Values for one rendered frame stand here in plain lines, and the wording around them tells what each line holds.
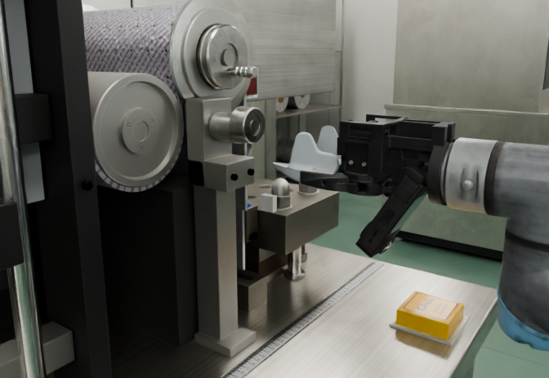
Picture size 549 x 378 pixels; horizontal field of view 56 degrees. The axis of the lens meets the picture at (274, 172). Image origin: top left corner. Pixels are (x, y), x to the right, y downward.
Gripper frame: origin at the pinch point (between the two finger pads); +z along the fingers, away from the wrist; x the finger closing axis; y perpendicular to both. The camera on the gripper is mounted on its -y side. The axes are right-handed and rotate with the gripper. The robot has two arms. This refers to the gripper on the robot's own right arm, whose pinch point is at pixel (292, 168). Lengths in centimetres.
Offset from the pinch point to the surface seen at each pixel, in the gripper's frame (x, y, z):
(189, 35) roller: 10.7, 16.6, 6.4
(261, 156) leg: -71, -18, 58
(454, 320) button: -8.3, -19.4, -19.6
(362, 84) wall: -444, -27, 203
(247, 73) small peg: 5.5, 12.3, 2.6
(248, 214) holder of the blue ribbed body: -1.0, -8.0, 8.0
